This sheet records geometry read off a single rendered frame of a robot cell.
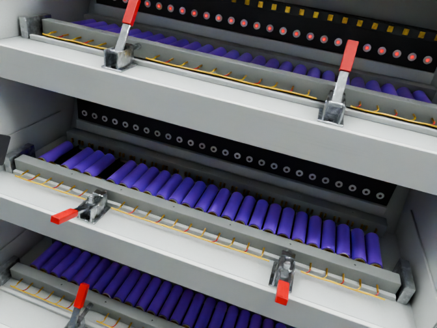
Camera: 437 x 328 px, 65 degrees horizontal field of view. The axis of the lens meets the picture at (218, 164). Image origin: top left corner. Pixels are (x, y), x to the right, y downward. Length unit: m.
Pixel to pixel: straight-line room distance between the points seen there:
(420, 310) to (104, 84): 0.46
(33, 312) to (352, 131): 0.54
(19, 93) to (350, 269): 0.53
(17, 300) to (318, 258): 0.48
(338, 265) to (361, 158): 0.14
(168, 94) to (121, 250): 0.21
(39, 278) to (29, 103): 0.29
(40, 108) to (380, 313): 0.58
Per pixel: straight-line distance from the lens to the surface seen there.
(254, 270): 0.45
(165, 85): 0.42
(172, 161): 0.58
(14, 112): 0.62
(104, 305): 0.61
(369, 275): 0.48
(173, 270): 0.46
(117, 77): 0.44
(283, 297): 0.38
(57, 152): 0.62
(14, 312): 0.67
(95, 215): 0.50
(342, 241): 0.51
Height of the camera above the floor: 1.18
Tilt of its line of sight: 11 degrees down
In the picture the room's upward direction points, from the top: 14 degrees clockwise
